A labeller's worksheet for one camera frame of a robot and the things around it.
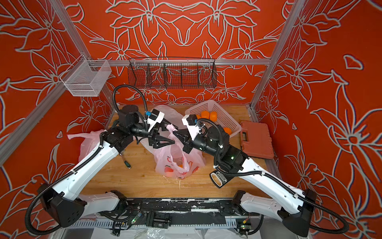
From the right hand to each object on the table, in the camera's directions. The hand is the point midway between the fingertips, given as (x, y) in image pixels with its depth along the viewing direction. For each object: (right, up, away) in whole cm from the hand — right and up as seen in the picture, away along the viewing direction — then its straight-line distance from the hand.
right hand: (173, 129), depth 58 cm
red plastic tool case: (+49, -9, +34) cm, 60 cm away
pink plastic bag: (-49, -9, +23) cm, 55 cm away
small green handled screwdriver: (-32, -23, +29) cm, 49 cm away
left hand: (0, -2, +1) cm, 2 cm away
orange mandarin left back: (+18, +8, +51) cm, 55 cm away
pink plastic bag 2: (-1, -15, +6) cm, 16 cm away
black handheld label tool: (+23, -30, +23) cm, 44 cm away
